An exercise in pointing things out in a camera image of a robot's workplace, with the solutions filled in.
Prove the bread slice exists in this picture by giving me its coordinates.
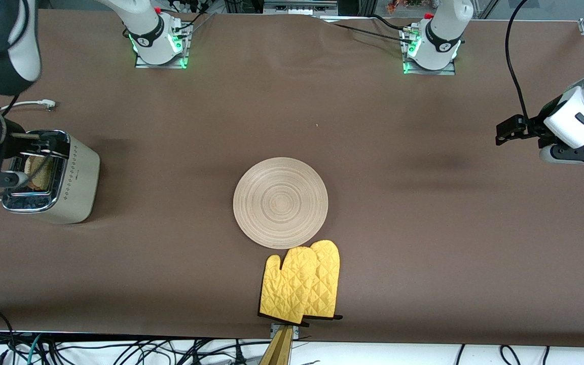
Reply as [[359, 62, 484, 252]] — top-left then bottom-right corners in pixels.
[[25, 155, 54, 191]]

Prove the round wooden plate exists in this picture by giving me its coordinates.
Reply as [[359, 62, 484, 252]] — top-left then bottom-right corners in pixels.
[[233, 157, 329, 249]]

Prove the cream and chrome toaster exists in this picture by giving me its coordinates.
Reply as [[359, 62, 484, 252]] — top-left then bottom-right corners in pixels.
[[2, 129, 101, 225]]

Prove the yellow quilted oven mitt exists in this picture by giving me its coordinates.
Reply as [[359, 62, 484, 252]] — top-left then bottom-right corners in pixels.
[[260, 246, 319, 325], [302, 240, 343, 320]]

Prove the white toaster power cable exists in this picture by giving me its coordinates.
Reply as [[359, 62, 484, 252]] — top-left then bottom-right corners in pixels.
[[0, 100, 57, 202]]

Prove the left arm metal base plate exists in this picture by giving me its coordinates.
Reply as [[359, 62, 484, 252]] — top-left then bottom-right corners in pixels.
[[401, 25, 457, 76]]

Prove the black base power cable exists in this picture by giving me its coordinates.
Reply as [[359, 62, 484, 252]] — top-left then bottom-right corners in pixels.
[[322, 15, 417, 42]]

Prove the black cable bundle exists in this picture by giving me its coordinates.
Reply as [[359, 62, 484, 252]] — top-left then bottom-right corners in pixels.
[[170, 0, 216, 31]]

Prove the teal cable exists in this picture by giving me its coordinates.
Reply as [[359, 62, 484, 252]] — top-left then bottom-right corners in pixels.
[[27, 334, 43, 365]]

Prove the aluminium frame rail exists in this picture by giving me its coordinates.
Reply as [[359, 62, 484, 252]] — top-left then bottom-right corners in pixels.
[[263, 0, 338, 16]]

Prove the small metal clamp bracket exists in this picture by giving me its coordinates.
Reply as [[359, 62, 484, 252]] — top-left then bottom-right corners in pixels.
[[270, 323, 300, 340]]

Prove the brass camera post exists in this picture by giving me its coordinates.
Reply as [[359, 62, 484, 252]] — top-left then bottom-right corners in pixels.
[[259, 325, 293, 365]]

